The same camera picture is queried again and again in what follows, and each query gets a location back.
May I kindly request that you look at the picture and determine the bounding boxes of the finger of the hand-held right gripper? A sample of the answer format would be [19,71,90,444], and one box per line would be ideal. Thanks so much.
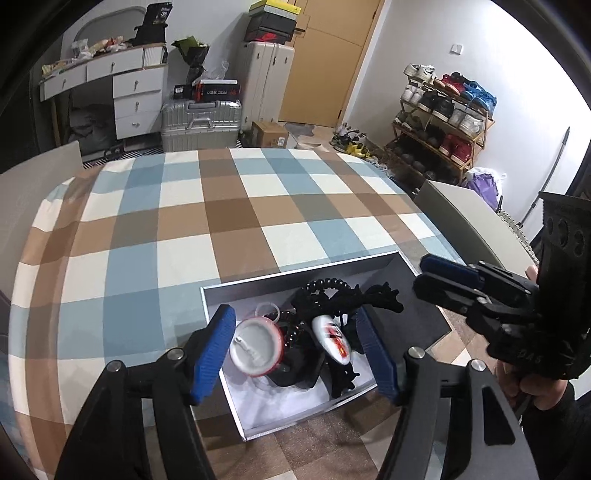
[412,274,491,318]
[419,253,539,300]

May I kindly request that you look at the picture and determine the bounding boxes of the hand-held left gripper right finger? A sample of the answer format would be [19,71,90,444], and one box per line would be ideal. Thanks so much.
[355,307,536,480]

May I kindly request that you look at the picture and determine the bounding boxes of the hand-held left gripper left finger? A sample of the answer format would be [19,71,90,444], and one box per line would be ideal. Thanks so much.
[54,304,237,480]

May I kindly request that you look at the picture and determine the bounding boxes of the red white round cup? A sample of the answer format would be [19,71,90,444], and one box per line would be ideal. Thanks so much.
[228,316,284,378]

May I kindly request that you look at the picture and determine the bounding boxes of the small black hair claw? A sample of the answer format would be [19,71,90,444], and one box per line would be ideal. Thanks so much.
[353,283,406,320]

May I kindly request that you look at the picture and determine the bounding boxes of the black hair accessory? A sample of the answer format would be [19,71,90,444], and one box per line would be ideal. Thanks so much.
[267,342,325,389]

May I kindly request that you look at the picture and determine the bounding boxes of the grey cardboard box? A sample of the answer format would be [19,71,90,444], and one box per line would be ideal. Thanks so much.
[199,250,452,442]

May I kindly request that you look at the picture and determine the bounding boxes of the black bead bracelet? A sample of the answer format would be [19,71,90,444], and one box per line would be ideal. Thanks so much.
[279,311,308,352]

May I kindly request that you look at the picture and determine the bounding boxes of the black spiral hair tie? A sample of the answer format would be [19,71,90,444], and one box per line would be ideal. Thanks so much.
[291,276,355,309]

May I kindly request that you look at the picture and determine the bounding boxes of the person's right forearm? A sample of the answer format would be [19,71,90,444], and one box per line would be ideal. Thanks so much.
[519,383,591,480]

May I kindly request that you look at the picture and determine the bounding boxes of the person's right hand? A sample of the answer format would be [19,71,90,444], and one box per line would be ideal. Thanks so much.
[496,360,573,411]

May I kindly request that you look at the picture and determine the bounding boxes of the grey bed board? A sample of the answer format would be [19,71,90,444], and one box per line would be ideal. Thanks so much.
[412,179,540,280]
[0,140,85,236]

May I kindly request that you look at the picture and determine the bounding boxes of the purple bag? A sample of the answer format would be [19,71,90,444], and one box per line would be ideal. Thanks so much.
[465,167,507,205]

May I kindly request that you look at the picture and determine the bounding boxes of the dark pole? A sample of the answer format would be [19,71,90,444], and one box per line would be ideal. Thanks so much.
[521,126,572,228]

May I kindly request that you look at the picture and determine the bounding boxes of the wooden shoe rack with shoes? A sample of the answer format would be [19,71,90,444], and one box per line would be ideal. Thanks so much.
[385,64,498,186]

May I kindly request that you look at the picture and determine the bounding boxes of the checkered blanket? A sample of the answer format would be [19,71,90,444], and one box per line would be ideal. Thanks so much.
[8,147,458,480]

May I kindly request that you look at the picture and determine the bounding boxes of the shoes on floor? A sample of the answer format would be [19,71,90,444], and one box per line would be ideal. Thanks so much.
[329,124,371,158]

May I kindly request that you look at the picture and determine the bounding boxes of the brown cardboard box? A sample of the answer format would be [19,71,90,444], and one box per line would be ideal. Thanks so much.
[250,120,290,149]

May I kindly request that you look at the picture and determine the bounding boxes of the silver suitcase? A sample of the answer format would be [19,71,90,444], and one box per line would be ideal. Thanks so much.
[160,98,244,151]

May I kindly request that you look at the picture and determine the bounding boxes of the wooden door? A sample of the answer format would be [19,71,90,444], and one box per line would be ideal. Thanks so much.
[278,0,385,128]

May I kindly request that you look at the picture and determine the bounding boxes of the white upright suitcase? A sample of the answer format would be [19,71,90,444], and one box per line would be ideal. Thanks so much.
[235,41,297,136]

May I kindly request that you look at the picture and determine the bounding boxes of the grey cloth under desk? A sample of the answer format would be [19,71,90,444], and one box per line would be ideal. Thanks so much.
[68,105,115,145]

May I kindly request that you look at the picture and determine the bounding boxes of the black red box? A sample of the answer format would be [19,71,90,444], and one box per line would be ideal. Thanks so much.
[191,78,243,104]

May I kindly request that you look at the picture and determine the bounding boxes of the white desk with drawers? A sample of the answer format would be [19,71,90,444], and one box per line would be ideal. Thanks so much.
[38,43,170,140]

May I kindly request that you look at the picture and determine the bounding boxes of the dark flower bouquet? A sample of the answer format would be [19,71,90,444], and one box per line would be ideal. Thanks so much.
[171,36,212,89]

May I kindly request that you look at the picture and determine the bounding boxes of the stack of shoe boxes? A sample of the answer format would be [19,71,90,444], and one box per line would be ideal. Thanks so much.
[244,0,304,45]

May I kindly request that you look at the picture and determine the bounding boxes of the black box on desk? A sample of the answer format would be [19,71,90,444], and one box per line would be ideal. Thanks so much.
[133,1,175,47]

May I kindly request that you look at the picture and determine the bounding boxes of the arched mirror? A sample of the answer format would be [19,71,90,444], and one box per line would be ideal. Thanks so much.
[73,4,149,48]

